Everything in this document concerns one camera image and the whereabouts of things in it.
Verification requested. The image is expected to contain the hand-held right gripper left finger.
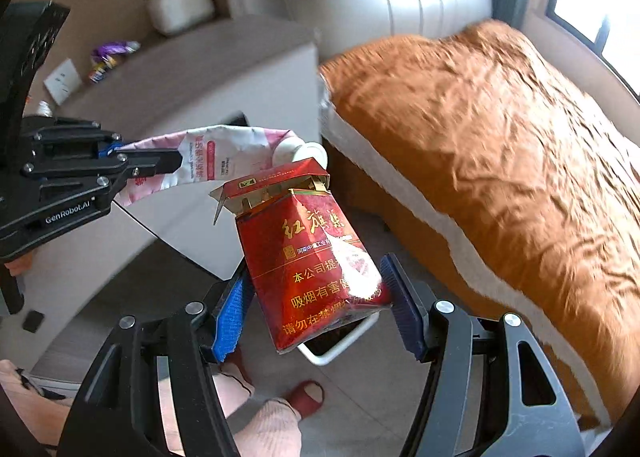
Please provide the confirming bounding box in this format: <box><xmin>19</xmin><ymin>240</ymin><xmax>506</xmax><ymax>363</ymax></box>
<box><xmin>65</xmin><ymin>267</ymin><xmax>258</xmax><ymax>457</ymax></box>

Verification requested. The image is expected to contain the white waste bin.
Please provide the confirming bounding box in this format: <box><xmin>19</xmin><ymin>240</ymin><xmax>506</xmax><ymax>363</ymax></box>
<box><xmin>296</xmin><ymin>309</ymin><xmax>382</xmax><ymax>368</ymax></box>

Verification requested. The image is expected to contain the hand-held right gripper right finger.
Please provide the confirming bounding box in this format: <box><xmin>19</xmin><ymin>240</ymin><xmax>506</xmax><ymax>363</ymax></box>
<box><xmin>380</xmin><ymin>253</ymin><xmax>586</xmax><ymax>457</ymax></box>

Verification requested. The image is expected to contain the person's left leg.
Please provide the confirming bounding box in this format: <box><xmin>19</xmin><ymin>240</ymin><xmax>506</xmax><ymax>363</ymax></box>
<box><xmin>0</xmin><ymin>359</ymin><xmax>76</xmax><ymax>443</ymax></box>

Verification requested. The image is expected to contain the brown bed base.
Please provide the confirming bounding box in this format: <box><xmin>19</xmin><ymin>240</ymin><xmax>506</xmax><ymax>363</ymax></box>
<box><xmin>325</xmin><ymin>137</ymin><xmax>601</xmax><ymax>433</ymax></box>

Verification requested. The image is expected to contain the red cigarette box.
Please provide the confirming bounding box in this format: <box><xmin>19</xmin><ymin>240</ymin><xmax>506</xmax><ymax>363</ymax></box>
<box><xmin>209</xmin><ymin>157</ymin><xmax>393</xmax><ymax>354</ymax></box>

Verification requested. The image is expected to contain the purple snack wrapper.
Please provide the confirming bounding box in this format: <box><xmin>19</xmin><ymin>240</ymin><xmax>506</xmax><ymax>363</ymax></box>
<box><xmin>89</xmin><ymin>40</ymin><xmax>142</xmax><ymax>84</ymax></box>

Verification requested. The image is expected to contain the orange blanket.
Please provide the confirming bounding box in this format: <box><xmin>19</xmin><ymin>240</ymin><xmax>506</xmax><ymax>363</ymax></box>
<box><xmin>319</xmin><ymin>20</ymin><xmax>640</xmax><ymax>430</ymax></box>

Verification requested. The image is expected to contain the cream toaster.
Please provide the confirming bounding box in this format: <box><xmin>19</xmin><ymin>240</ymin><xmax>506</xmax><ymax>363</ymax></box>
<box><xmin>146</xmin><ymin>0</ymin><xmax>216</xmax><ymax>36</ymax></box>

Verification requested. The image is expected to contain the white wall socket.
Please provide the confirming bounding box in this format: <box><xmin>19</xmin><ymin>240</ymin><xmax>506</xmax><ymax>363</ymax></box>
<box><xmin>43</xmin><ymin>58</ymin><xmax>83</xmax><ymax>106</ymax></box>

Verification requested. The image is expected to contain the red slipper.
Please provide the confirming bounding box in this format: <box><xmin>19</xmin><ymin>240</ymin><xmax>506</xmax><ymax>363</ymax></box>
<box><xmin>222</xmin><ymin>344</ymin><xmax>256</xmax><ymax>390</ymax></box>
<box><xmin>287</xmin><ymin>379</ymin><xmax>325</xmax><ymax>419</ymax></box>

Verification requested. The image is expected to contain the person's left hand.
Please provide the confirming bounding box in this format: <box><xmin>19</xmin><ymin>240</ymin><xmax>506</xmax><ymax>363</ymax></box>
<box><xmin>4</xmin><ymin>254</ymin><xmax>35</xmax><ymax>279</ymax></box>

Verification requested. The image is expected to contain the white bed sheet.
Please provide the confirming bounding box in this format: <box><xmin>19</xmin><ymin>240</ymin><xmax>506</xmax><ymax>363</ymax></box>
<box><xmin>319</xmin><ymin>82</ymin><xmax>613</xmax><ymax>430</ymax></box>

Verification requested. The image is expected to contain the pink white spout pouch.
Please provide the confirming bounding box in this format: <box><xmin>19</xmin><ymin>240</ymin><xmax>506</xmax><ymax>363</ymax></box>
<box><xmin>114</xmin><ymin>123</ymin><xmax>329</xmax><ymax>210</ymax></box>

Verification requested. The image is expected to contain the person's right leg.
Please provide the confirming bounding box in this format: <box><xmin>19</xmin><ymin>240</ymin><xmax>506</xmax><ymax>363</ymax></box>
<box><xmin>155</xmin><ymin>367</ymin><xmax>303</xmax><ymax>457</ymax></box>

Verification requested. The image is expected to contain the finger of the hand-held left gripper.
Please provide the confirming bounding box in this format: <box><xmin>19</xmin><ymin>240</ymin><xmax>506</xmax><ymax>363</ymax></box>
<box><xmin>97</xmin><ymin>150</ymin><xmax>184</xmax><ymax>188</ymax></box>
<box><xmin>95</xmin><ymin>134</ymin><xmax>126</xmax><ymax>160</ymax></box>

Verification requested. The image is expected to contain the person's leg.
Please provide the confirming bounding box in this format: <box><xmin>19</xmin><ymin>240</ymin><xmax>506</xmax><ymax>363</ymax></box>
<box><xmin>0</xmin><ymin>359</ymin><xmax>76</xmax><ymax>443</ymax></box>
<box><xmin>155</xmin><ymin>367</ymin><xmax>303</xmax><ymax>457</ymax></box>

